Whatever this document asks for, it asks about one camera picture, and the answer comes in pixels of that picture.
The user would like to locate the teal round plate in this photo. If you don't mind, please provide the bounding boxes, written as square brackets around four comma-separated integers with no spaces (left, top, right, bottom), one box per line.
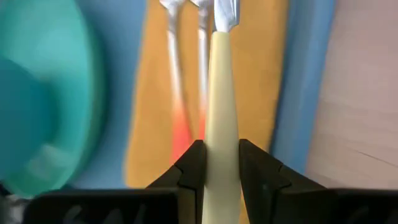
[0,0,106,199]

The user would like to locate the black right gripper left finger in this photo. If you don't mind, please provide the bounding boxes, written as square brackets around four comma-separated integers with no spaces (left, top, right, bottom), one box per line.
[146,139,208,224]

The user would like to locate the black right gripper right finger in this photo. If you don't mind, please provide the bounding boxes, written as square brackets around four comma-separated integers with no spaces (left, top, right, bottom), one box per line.
[238,138,328,224]

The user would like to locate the knife with pale yellow handle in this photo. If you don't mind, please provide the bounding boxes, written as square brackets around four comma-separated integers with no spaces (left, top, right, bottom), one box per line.
[201,0,243,224]

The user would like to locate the yellow cloth napkin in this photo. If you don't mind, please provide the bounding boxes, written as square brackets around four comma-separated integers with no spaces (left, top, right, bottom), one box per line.
[123,0,290,224]

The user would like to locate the blue ribbed bowl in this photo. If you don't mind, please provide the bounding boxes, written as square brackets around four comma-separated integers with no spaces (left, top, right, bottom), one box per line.
[0,57,56,182]

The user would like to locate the blue plastic tray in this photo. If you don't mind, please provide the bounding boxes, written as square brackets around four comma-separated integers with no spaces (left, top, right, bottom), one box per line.
[70,0,337,191]

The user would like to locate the fork with orange handle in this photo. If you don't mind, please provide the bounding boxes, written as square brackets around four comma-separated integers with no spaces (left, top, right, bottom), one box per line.
[159,0,195,165]

